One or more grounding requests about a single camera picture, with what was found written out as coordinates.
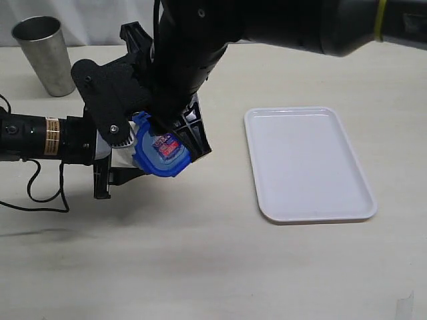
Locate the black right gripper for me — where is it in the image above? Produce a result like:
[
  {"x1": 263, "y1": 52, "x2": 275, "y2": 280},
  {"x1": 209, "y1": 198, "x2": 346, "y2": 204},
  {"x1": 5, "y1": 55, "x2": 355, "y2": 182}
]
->
[{"x1": 120, "y1": 1, "x2": 230, "y2": 163}]

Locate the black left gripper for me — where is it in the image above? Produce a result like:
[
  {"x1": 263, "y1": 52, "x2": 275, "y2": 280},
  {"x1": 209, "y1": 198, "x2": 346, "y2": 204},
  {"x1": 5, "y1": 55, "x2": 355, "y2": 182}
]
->
[{"x1": 60, "y1": 107, "x2": 147, "y2": 199}]

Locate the clear plastic tall container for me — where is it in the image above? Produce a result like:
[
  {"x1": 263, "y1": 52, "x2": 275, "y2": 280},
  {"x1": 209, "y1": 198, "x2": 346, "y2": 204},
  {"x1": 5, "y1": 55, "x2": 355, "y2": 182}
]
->
[{"x1": 112, "y1": 121, "x2": 139, "y2": 168}]

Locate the blue snap-lock container lid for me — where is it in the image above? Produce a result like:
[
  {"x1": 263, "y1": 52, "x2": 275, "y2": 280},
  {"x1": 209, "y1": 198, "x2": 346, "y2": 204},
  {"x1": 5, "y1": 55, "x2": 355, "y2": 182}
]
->
[{"x1": 132, "y1": 112, "x2": 191, "y2": 177}]

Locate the stainless steel cup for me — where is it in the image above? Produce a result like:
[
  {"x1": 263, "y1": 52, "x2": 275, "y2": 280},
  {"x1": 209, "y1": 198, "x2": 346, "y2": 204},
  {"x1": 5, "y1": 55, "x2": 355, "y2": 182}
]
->
[{"x1": 11, "y1": 16, "x2": 75, "y2": 97}]

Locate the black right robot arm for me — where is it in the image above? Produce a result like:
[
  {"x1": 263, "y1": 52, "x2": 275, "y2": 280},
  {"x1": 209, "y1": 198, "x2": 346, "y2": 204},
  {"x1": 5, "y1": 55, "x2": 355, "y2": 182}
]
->
[{"x1": 127, "y1": 1, "x2": 426, "y2": 161}]

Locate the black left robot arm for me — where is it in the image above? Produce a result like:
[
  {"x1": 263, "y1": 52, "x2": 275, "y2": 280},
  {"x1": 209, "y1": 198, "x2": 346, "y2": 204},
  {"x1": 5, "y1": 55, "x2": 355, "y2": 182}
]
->
[{"x1": 1, "y1": 111, "x2": 146, "y2": 199}]

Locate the white rectangular plastic tray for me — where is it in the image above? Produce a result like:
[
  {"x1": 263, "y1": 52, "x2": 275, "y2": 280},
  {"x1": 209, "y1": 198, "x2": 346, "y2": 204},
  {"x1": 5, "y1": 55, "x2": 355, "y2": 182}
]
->
[{"x1": 244, "y1": 107, "x2": 378, "y2": 225}]

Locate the white backdrop curtain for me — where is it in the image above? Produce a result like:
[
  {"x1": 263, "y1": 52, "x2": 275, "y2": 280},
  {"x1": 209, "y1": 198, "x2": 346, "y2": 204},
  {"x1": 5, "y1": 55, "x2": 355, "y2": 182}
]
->
[{"x1": 0, "y1": 0, "x2": 427, "y2": 51}]

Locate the black cable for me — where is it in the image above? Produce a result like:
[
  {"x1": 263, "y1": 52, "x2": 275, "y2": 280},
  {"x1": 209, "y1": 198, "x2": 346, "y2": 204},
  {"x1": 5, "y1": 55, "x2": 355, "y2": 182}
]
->
[{"x1": 0, "y1": 95, "x2": 70, "y2": 213}]

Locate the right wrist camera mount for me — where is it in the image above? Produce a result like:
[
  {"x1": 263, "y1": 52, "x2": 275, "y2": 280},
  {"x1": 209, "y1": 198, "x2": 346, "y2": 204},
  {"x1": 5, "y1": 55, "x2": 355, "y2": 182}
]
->
[{"x1": 71, "y1": 53, "x2": 151, "y2": 148}]

